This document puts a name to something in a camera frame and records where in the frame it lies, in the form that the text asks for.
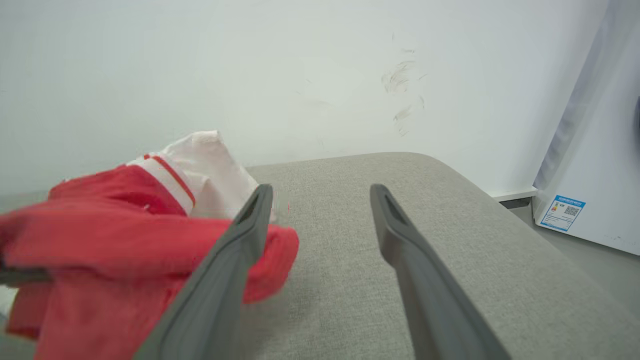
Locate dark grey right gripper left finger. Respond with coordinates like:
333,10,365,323
134,183,274,360

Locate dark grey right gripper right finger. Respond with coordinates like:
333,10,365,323
369,183,512,360

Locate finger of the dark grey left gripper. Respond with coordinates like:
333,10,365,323
0,267,52,288

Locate red garment with white trim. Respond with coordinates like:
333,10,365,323
0,130,300,360

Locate blue and white label sticker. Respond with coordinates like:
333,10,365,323
539,194,587,233

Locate white washing machine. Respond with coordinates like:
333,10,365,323
532,0,640,256

